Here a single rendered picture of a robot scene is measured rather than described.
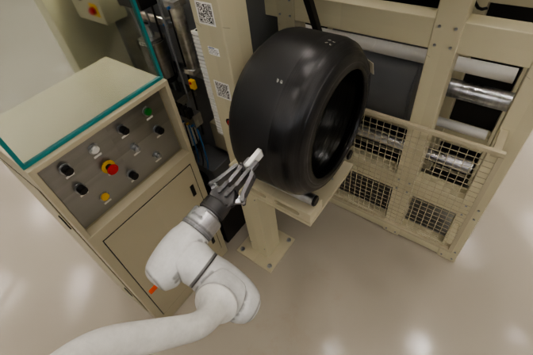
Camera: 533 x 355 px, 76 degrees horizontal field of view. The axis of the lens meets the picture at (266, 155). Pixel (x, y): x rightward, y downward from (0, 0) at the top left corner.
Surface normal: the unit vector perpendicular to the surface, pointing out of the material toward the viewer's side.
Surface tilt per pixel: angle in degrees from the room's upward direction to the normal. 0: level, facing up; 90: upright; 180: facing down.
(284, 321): 0
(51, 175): 90
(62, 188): 90
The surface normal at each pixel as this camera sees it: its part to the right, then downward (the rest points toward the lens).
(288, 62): -0.30, -0.44
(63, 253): -0.10, -0.70
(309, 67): -0.07, -0.32
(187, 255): 0.32, -0.33
